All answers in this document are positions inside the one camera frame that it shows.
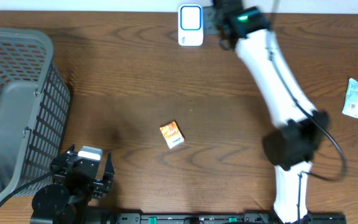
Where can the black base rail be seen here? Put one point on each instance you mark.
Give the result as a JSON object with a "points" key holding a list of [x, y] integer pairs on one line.
{"points": [[251, 217]]}

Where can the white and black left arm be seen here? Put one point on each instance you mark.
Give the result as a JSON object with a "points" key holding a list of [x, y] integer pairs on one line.
{"points": [[55, 203]]}

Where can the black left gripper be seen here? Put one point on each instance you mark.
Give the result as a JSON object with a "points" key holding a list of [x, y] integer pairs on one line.
{"points": [[98, 188]]}

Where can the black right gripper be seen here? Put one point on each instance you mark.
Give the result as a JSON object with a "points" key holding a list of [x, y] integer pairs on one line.
{"points": [[211, 14]]}

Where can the mint green wipes packet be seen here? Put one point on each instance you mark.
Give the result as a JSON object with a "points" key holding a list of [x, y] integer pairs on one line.
{"points": [[351, 100]]}

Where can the white tissue pack orange print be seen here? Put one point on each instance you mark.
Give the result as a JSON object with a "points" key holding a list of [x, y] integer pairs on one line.
{"points": [[172, 134]]}

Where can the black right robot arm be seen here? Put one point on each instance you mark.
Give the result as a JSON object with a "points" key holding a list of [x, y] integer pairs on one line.
{"points": [[291, 146]]}

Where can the dark grey plastic basket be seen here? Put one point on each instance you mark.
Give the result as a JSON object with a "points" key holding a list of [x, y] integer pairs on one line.
{"points": [[34, 106]]}

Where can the white barcode scanner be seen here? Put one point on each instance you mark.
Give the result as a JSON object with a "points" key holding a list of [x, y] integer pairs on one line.
{"points": [[190, 25]]}

